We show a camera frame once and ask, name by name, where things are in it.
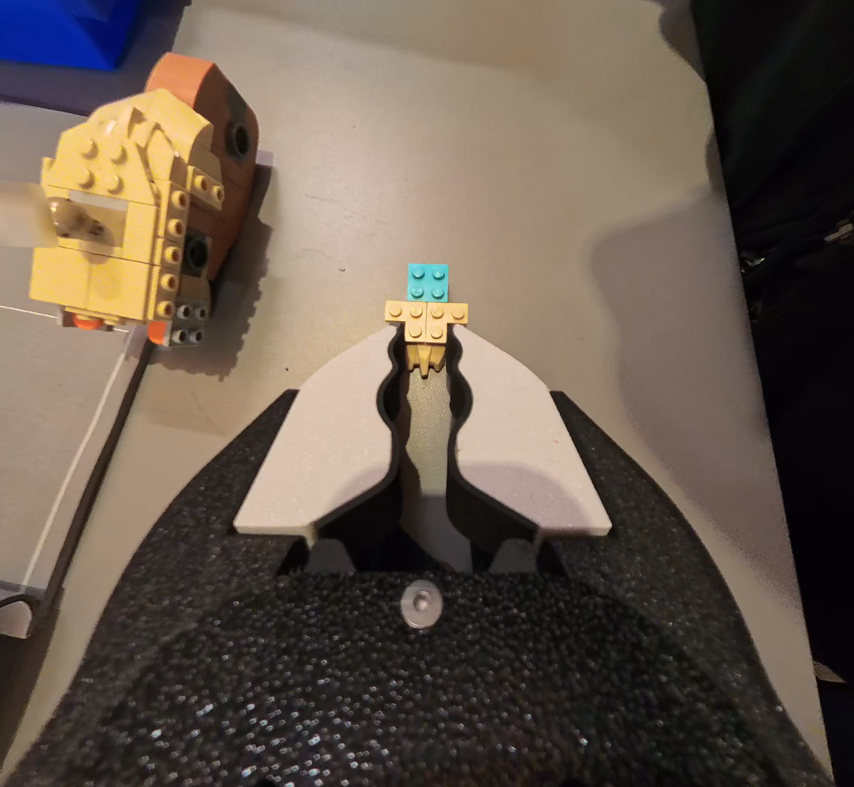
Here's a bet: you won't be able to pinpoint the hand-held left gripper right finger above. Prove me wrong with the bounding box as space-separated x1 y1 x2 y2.
442 323 613 542

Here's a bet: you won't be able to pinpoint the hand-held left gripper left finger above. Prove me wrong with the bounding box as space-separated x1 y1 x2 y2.
234 325 409 544

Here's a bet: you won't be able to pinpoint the tan corner toy plate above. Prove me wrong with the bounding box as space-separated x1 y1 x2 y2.
384 299 428 343
424 299 472 343

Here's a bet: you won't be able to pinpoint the teal toy brick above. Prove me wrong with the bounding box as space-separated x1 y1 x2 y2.
406 261 452 303

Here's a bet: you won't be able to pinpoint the light grey desk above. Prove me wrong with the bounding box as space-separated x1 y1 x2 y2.
0 0 835 781

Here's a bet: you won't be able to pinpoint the grey building instruction booklet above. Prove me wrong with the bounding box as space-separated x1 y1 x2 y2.
0 100 276 642

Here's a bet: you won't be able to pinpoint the tan and brown brick model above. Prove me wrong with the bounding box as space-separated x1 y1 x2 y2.
27 51 262 349

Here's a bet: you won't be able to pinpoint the black bag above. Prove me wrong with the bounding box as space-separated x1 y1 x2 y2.
684 0 854 691

